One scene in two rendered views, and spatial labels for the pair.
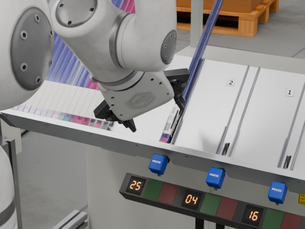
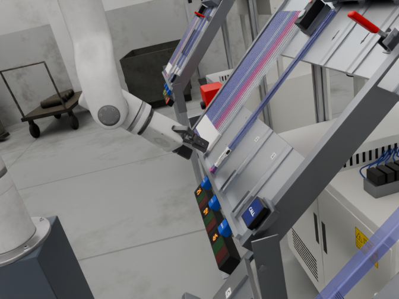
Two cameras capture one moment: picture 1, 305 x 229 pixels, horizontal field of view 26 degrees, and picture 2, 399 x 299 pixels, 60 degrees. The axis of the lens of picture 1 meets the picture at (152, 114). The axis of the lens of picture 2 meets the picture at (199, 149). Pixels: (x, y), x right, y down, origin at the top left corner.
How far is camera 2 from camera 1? 94 cm
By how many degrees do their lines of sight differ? 53
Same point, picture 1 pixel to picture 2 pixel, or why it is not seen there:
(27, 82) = not seen: outside the picture
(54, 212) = not seen: hidden behind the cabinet
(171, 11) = (101, 94)
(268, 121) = (252, 174)
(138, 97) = (158, 140)
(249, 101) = (255, 155)
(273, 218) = (218, 244)
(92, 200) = not seen: hidden behind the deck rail
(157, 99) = (171, 143)
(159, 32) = (92, 106)
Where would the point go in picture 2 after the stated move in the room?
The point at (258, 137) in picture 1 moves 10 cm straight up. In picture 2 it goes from (243, 184) to (235, 144)
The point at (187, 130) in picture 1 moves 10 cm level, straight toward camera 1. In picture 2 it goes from (225, 165) to (195, 181)
